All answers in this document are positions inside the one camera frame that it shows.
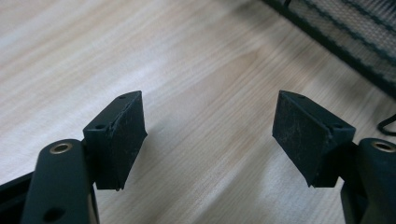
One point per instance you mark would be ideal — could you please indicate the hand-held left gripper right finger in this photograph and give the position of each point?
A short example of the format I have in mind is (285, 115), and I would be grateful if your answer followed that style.
(306, 137)

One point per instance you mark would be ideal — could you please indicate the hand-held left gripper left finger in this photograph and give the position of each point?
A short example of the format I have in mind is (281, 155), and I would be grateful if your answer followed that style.
(120, 140)

